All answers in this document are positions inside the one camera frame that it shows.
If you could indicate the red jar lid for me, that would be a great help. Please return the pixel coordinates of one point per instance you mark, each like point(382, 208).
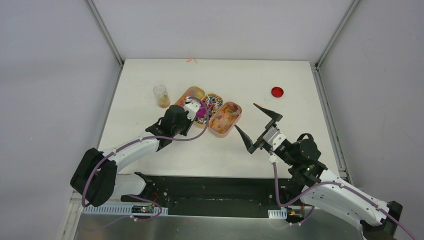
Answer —
point(277, 92)

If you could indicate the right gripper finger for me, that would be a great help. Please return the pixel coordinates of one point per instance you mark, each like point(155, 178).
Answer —
point(250, 146)
point(275, 117)

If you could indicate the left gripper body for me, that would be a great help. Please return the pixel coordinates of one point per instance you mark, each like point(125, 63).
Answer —
point(185, 120)

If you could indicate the tray of popsicle candies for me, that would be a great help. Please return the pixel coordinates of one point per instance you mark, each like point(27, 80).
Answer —
point(225, 119)

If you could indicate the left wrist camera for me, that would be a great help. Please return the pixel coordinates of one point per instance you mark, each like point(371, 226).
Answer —
point(191, 105)

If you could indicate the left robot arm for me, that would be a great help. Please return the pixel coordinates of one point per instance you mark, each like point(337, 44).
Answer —
point(97, 176)

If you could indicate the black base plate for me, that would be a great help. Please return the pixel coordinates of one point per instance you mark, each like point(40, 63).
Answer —
point(212, 196)

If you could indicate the clear plastic jar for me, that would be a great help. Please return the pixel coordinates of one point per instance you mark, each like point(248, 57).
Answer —
point(161, 95)

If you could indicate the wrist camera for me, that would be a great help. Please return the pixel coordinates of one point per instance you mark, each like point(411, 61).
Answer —
point(274, 138)
point(191, 105)

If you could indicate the magenta plastic scoop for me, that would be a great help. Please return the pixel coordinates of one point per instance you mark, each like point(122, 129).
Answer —
point(201, 112)

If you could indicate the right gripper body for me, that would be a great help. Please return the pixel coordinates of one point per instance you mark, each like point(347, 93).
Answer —
point(265, 142)

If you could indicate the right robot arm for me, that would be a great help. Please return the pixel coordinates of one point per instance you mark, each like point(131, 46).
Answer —
point(300, 176)

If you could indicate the tray of lollipop candies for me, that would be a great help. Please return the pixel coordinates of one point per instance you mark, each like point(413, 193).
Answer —
point(213, 103)

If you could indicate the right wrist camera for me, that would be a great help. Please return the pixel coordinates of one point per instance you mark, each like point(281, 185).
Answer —
point(274, 138)

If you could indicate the tray of gummy candies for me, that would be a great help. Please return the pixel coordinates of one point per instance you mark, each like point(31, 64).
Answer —
point(192, 91)

